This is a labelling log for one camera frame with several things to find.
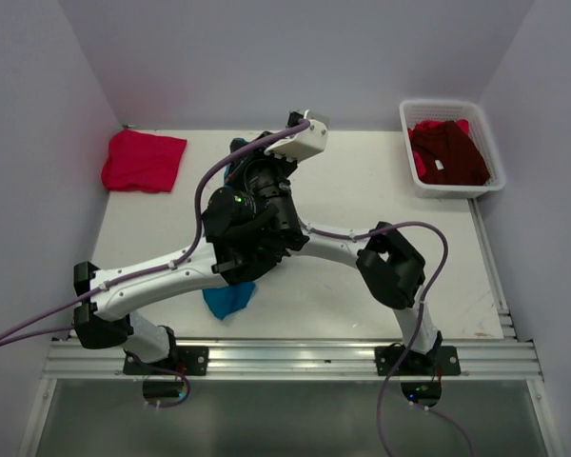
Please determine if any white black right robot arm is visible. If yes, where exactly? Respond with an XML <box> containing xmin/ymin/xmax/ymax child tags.
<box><xmin>298</xmin><ymin>221</ymin><xmax>449</xmax><ymax>372</ymax></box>

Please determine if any blue t shirt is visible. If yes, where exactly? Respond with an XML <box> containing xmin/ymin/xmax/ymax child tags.
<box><xmin>201</xmin><ymin>136</ymin><xmax>258</xmax><ymax>322</ymax></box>

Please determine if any folded pink t shirt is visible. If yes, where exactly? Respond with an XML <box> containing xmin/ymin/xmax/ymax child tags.
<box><xmin>100</xmin><ymin>129</ymin><xmax>187</xmax><ymax>193</ymax></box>

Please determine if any white plastic laundry basket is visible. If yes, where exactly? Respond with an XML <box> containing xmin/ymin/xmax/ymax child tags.
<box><xmin>400</xmin><ymin>99</ymin><xmax>505</xmax><ymax>199</ymax></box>

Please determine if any aluminium front rail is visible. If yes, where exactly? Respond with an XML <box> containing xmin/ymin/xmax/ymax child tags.
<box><xmin>42</xmin><ymin>338</ymin><xmax>542</xmax><ymax>381</ymax></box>

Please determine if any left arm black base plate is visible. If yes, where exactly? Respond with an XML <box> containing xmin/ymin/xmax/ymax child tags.
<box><xmin>122</xmin><ymin>346</ymin><xmax>209</xmax><ymax>377</ymax></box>

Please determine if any dark red t shirt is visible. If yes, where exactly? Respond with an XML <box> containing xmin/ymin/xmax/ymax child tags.
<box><xmin>410</xmin><ymin>120</ymin><xmax>491</xmax><ymax>186</ymax></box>

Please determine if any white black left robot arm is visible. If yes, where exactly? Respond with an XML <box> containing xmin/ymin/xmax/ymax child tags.
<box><xmin>73</xmin><ymin>121</ymin><xmax>325</xmax><ymax>364</ymax></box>

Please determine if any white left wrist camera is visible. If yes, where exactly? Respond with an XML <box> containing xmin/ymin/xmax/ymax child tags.
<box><xmin>266</xmin><ymin>109</ymin><xmax>329</xmax><ymax>164</ymax></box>

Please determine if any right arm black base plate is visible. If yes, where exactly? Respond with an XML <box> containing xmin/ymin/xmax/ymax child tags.
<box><xmin>374</xmin><ymin>343</ymin><xmax>462</xmax><ymax>377</ymax></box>

